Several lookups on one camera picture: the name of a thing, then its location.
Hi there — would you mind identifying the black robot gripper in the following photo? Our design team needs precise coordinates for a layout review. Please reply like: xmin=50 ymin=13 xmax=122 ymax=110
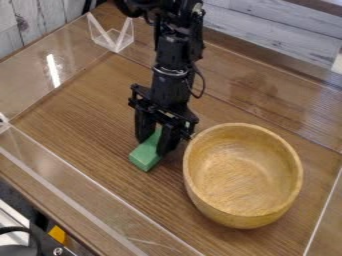
xmin=128 ymin=66 xmax=199 ymax=157

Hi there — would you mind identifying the green rectangular block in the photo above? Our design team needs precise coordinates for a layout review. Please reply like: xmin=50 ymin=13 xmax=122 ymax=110
xmin=128 ymin=129 xmax=161 ymax=172

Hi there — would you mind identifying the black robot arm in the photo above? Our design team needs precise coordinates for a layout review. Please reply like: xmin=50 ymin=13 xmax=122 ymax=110
xmin=112 ymin=0 xmax=205 ymax=156

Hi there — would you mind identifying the brown wooden bowl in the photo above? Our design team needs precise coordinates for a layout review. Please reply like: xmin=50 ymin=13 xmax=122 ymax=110
xmin=183 ymin=123 xmax=303 ymax=229

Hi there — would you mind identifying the yellow and black device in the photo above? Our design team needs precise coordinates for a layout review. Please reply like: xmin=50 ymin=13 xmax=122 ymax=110
xmin=48 ymin=225 xmax=92 ymax=256

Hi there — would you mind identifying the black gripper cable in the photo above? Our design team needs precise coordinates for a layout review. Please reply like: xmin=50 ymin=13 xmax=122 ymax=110
xmin=185 ymin=64 xmax=207 ymax=100

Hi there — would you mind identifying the clear acrylic corner bracket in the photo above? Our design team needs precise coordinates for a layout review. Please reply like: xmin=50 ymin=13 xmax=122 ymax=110
xmin=85 ymin=13 xmax=134 ymax=53

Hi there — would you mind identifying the clear acrylic front wall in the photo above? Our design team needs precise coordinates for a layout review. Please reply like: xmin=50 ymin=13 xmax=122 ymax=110
xmin=0 ymin=113 xmax=204 ymax=256

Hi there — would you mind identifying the black cable near corner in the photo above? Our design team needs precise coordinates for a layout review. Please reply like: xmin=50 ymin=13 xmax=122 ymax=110
xmin=0 ymin=226 xmax=45 ymax=256

